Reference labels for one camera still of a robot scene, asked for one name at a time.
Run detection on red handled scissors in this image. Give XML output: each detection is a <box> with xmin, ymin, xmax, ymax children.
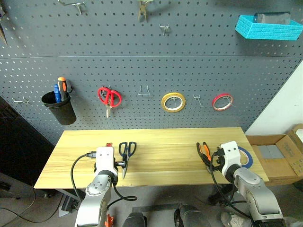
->
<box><xmin>98</xmin><ymin>87</ymin><xmax>123</xmax><ymax>119</ymax></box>

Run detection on white power strip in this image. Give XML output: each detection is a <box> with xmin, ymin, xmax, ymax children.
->
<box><xmin>57</xmin><ymin>194</ymin><xmax>80</xmax><ymax>217</ymax></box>

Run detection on open cardboard box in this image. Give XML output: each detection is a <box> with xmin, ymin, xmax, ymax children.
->
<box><xmin>245</xmin><ymin>123</ymin><xmax>303</xmax><ymax>187</ymax></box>

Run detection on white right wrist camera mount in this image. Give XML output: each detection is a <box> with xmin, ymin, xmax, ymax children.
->
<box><xmin>219</xmin><ymin>141</ymin><xmax>242</xmax><ymax>175</ymax></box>

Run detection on dark rounded shape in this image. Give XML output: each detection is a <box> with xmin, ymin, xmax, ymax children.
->
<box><xmin>173</xmin><ymin>204</ymin><xmax>212</xmax><ymax>227</ymax></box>
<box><xmin>123</xmin><ymin>211</ymin><xmax>148</xmax><ymax>227</ymax></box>

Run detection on black cable at elbow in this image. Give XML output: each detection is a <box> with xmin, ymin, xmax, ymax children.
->
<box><xmin>106</xmin><ymin>181</ymin><xmax>138</xmax><ymax>210</ymax></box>

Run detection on orange and black pliers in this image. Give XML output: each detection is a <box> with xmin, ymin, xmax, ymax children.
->
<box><xmin>196</xmin><ymin>141</ymin><xmax>213</xmax><ymax>171</ymax></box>

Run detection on grey block in basket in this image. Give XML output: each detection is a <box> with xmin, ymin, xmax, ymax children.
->
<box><xmin>253</xmin><ymin>11</ymin><xmax>292</xmax><ymax>25</ymax></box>

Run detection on yellow tape roll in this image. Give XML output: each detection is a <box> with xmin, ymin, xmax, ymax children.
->
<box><xmin>161</xmin><ymin>92</ymin><xmax>187</xmax><ymax>114</ymax></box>

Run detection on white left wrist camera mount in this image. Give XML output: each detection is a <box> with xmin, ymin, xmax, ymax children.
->
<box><xmin>95</xmin><ymin>146</ymin><xmax>118</xmax><ymax>177</ymax></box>

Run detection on grey foam pad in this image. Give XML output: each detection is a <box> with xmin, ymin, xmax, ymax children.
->
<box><xmin>256</xmin><ymin>144</ymin><xmax>286</xmax><ymax>160</ymax></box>

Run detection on blue tape roll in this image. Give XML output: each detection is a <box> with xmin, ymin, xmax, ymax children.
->
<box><xmin>237</xmin><ymin>146</ymin><xmax>254</xmax><ymax>169</ymax></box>

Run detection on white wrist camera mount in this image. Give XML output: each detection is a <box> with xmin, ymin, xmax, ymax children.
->
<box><xmin>95</xmin><ymin>146</ymin><xmax>118</xmax><ymax>177</ymax></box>
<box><xmin>219</xmin><ymin>141</ymin><xmax>242</xmax><ymax>175</ymax></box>

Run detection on black handled scissors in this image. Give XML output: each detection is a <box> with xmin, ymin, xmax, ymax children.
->
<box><xmin>118</xmin><ymin>141</ymin><xmax>137</xmax><ymax>180</ymax></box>

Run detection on long metal pegboard hook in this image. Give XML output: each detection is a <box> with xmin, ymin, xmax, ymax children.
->
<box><xmin>57</xmin><ymin>0</ymin><xmax>86</xmax><ymax>16</ymax></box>

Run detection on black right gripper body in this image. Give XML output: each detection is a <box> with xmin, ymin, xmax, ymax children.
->
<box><xmin>211</xmin><ymin>147</ymin><xmax>226</xmax><ymax>175</ymax></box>

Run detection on grey shoe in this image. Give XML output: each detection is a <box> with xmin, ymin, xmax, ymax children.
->
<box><xmin>220</xmin><ymin>211</ymin><xmax>252</xmax><ymax>227</ymax></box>

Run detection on small metal pegboard hook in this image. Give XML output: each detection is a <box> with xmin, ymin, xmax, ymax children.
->
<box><xmin>192</xmin><ymin>94</ymin><xmax>205</xmax><ymax>108</ymax></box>
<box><xmin>159</xmin><ymin>23</ymin><xmax>171</xmax><ymax>36</ymax></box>
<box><xmin>12</xmin><ymin>97</ymin><xmax>30</xmax><ymax>105</ymax></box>

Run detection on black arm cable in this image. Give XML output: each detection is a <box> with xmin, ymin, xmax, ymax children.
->
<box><xmin>209</xmin><ymin>151</ymin><xmax>254</xmax><ymax>220</ymax></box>
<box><xmin>71</xmin><ymin>152</ymin><xmax>98</xmax><ymax>203</ymax></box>

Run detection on blue plastic basket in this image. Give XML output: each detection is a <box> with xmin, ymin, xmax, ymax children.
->
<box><xmin>234</xmin><ymin>15</ymin><xmax>303</xmax><ymax>42</ymax></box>

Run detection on orange and black screwdriver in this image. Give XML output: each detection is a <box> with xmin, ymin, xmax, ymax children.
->
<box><xmin>57</xmin><ymin>76</ymin><xmax>70</xmax><ymax>103</ymax></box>

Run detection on bare metal pliers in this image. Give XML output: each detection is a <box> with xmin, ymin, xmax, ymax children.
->
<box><xmin>137</xmin><ymin>0</ymin><xmax>150</xmax><ymax>23</ymax></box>

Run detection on blue screwdriver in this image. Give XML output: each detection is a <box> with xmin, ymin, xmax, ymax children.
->
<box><xmin>53</xmin><ymin>84</ymin><xmax>62</xmax><ymax>104</ymax></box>

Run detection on dark grey pegboard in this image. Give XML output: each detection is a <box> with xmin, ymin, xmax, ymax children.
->
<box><xmin>0</xmin><ymin>0</ymin><xmax>303</xmax><ymax>146</ymax></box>

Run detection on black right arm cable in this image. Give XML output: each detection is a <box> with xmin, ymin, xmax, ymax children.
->
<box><xmin>209</xmin><ymin>151</ymin><xmax>254</xmax><ymax>220</ymax></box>

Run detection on black cup holder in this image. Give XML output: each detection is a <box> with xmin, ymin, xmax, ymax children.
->
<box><xmin>41</xmin><ymin>91</ymin><xmax>77</xmax><ymax>126</ymax></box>

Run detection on red tape roll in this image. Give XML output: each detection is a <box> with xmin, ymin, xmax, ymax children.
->
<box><xmin>211</xmin><ymin>92</ymin><xmax>234</xmax><ymax>112</ymax></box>

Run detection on wide metal loop hook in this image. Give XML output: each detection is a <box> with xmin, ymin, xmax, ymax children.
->
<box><xmin>137</xmin><ymin>85</ymin><xmax>151</xmax><ymax>96</ymax></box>

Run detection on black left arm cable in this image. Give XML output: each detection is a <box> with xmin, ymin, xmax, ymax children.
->
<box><xmin>71</xmin><ymin>152</ymin><xmax>98</xmax><ymax>203</ymax></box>

